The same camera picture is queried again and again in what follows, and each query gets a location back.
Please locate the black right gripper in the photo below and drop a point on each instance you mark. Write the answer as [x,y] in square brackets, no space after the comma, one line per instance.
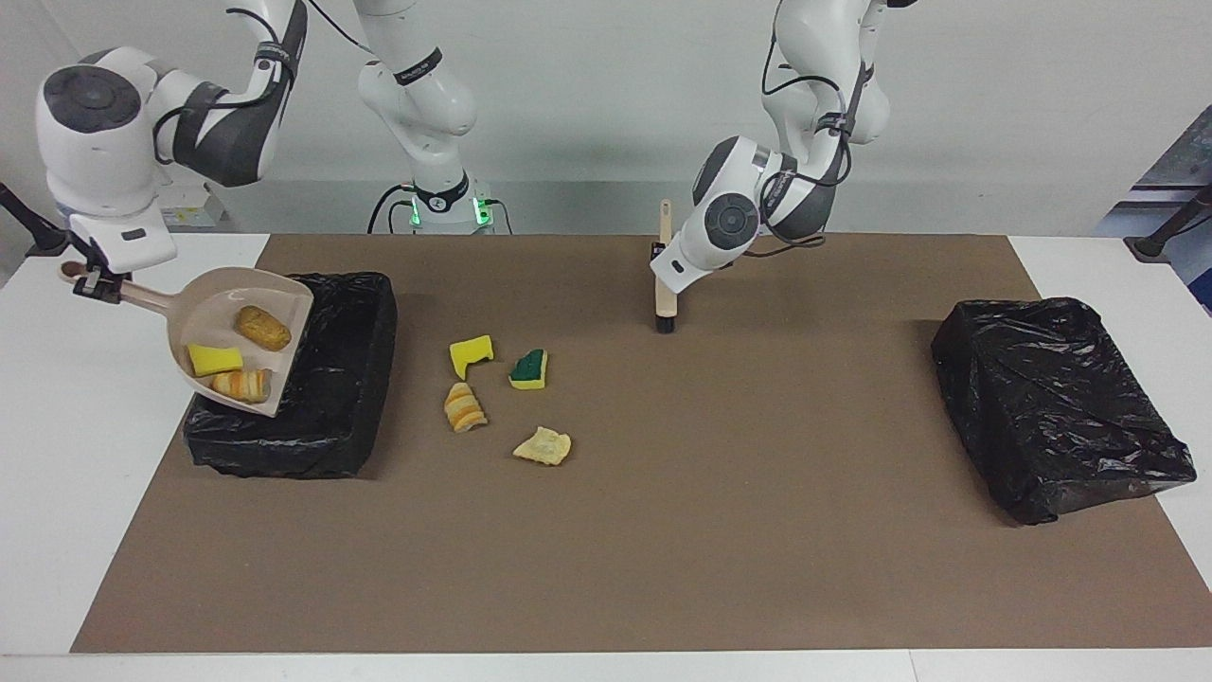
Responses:
[99,284]

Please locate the beige hand brush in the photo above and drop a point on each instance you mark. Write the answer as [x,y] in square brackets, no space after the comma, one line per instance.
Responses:
[666,284]

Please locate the beige plastic dustpan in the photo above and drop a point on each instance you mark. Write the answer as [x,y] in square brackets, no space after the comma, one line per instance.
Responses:
[204,303]

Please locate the brown potato-shaped bun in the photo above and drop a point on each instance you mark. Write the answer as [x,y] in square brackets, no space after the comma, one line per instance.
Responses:
[262,327]

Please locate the orange striped bread piece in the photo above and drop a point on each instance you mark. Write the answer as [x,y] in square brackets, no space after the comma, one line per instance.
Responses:
[464,407]
[241,385]

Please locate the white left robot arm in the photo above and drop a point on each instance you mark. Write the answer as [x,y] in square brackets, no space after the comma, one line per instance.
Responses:
[729,223]

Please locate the black bag-lined bin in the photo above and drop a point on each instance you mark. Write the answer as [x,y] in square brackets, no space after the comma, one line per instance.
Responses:
[1051,407]
[331,417]

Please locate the black clamp stand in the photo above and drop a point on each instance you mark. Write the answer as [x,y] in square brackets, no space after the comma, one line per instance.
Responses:
[1165,232]
[33,227]

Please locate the green yellow sponge piece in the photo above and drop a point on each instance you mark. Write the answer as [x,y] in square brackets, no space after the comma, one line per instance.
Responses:
[529,369]

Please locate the notched yellow sponge piece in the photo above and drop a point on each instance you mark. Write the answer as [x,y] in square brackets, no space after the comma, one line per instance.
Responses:
[468,356]

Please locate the pale flat bread piece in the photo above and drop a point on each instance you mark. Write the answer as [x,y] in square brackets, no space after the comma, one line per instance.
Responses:
[543,446]

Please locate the brown table mat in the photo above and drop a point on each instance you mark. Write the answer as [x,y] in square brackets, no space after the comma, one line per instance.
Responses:
[606,587]

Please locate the dark grey slanted panel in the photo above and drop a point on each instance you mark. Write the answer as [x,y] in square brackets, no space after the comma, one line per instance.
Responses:
[1184,156]

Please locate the white wall socket box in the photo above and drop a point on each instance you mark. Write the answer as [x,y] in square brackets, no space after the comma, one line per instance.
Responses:
[194,204]

